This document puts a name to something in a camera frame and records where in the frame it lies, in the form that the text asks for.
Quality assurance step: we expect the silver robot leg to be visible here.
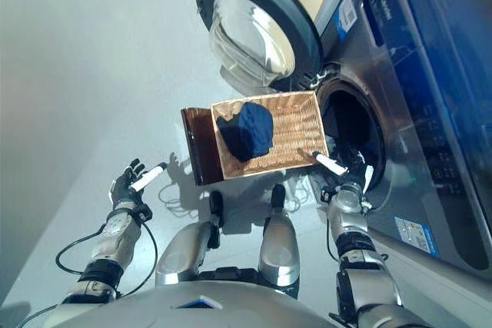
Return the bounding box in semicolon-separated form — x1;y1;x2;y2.
257;184;301;289
155;189;224;287

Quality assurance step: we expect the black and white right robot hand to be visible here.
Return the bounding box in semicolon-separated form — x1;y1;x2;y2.
313;151;376;193

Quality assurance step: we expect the blue and white sticker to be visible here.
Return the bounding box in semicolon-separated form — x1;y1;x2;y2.
334;0;357;39

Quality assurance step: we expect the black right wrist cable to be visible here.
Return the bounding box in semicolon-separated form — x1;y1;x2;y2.
326;220;339;260

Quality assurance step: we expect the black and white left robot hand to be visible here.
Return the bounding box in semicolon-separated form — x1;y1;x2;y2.
110;157;168;210

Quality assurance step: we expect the rectangular wicker laundry basket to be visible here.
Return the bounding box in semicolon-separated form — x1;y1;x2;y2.
210;90;331;181

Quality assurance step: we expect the round glass washing machine door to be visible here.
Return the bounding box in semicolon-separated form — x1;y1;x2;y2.
194;0;324;93

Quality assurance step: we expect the silver left robot leg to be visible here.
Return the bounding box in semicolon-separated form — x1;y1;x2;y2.
155;189;224;287

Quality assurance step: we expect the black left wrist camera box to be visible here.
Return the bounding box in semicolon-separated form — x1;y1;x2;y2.
132;207;153;224

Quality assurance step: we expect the glossy dark brown stool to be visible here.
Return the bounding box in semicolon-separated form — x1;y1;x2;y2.
180;107;226;187

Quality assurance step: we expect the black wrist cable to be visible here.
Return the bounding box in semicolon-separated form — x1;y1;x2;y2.
22;220;158;328
326;220;339;260

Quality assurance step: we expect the energy label sticker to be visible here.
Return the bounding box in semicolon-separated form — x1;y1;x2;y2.
394;215;441;258

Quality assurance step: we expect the navy blue garment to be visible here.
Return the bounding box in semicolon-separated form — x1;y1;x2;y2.
230;101;274;162

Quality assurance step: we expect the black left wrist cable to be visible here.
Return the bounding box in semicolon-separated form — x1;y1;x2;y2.
22;220;158;328

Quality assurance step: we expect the grey front-loading washing machine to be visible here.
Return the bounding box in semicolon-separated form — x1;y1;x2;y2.
313;0;492;283

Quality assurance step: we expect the silver robot torso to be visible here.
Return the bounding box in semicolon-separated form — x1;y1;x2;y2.
45;280;347;328

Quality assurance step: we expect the silver right robot leg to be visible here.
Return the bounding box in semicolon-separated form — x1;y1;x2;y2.
257;184;301;289

